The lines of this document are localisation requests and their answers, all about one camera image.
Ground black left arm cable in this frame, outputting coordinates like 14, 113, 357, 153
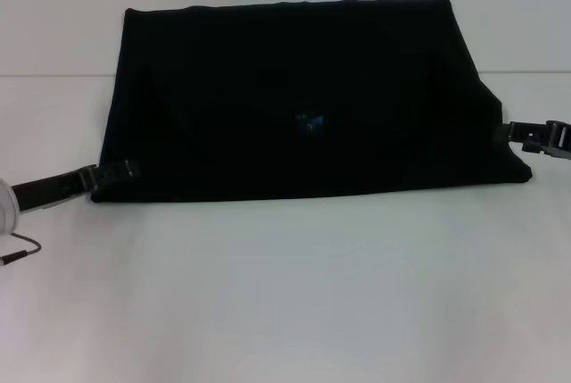
0, 232, 45, 267

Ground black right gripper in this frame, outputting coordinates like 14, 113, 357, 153
492, 119, 571, 162

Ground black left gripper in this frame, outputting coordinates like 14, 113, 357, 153
11, 157, 143, 213

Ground black shirt with FREE print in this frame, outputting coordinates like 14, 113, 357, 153
91, 0, 534, 204

